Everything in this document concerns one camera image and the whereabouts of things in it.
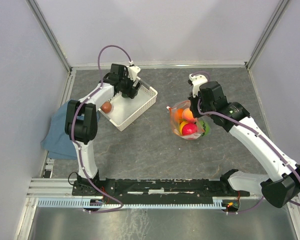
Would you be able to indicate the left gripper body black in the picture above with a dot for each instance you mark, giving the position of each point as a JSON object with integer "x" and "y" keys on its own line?
{"x": 126, "y": 87}

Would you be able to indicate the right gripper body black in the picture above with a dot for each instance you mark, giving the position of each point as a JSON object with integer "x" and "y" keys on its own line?
{"x": 194, "y": 107}

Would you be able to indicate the pink yellow peach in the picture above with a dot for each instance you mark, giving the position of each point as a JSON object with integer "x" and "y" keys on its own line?
{"x": 187, "y": 115}

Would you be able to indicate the orange fruit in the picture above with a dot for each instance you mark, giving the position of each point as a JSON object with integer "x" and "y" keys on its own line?
{"x": 178, "y": 114}

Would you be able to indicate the yellow lemon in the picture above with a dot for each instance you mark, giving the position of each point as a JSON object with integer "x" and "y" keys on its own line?
{"x": 181, "y": 126}

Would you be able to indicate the clear zip top bag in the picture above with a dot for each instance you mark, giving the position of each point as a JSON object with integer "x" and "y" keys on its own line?
{"x": 175, "y": 124}

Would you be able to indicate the green mini watermelon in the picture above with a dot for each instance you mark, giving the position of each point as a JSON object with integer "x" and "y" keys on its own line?
{"x": 204, "y": 126}

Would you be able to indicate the brown kiwi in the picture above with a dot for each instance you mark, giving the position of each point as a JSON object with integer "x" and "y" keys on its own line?
{"x": 106, "y": 107}

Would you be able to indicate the dark green avocado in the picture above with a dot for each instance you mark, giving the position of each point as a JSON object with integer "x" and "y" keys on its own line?
{"x": 124, "y": 95}

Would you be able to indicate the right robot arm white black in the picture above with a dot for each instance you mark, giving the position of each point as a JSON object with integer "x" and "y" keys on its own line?
{"x": 281, "y": 182}

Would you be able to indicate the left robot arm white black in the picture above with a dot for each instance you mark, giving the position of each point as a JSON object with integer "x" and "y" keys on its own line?
{"x": 81, "y": 123}

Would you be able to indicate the white perforated plastic basket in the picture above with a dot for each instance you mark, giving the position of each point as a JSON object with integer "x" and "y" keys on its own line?
{"x": 126, "y": 110}

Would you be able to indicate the blue cloth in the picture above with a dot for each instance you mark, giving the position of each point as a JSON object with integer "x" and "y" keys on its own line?
{"x": 59, "y": 144}

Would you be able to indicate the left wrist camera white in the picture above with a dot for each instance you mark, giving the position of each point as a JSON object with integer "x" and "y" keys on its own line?
{"x": 133, "y": 72}

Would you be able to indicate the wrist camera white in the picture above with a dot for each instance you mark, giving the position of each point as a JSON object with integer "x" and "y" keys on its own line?
{"x": 133, "y": 72}
{"x": 197, "y": 79}

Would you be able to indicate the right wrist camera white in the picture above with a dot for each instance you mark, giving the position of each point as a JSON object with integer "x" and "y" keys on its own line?
{"x": 197, "y": 79}

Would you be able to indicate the light blue cable duct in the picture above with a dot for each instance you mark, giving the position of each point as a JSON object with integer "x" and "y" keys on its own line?
{"x": 90, "y": 204}

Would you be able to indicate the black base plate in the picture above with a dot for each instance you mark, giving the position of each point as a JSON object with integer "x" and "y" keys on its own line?
{"x": 158, "y": 191}

